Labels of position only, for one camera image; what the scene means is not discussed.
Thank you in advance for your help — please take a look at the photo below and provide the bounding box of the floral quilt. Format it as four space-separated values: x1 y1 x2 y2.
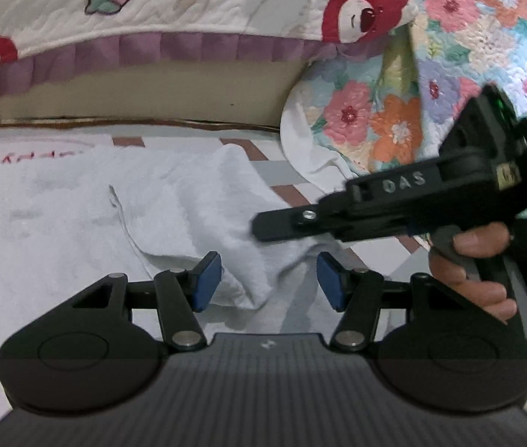
280 0 527 196

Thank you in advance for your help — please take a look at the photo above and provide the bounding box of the person's right hand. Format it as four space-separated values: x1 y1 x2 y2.
428 221 518 324

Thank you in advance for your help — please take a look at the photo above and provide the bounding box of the white t-shirt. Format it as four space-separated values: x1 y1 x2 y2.
0 142 432 434

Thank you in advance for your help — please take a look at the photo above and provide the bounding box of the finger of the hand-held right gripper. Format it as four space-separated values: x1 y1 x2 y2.
250 204 354 243

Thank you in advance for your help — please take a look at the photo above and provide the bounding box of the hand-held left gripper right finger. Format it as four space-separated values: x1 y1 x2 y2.
316 251 469 351

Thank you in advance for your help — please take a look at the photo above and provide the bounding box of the bear print quilt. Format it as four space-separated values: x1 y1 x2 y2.
0 0 418 108

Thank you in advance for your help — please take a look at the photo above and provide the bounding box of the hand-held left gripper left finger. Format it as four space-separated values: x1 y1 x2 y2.
72 250 223 352

